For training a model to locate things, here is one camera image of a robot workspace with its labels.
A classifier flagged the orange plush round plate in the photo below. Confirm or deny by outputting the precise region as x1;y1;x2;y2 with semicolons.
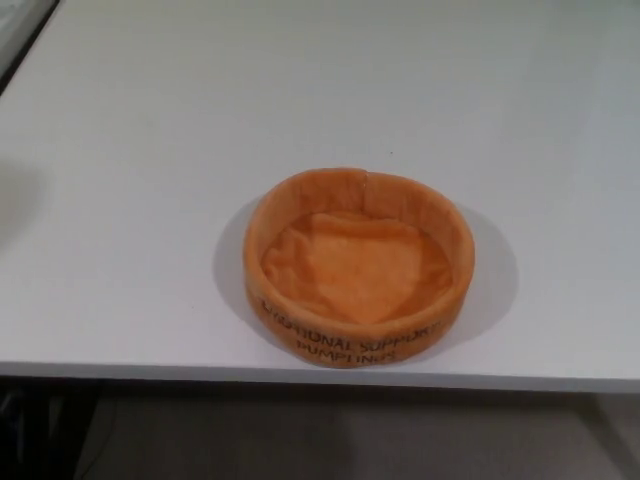
243;168;477;370

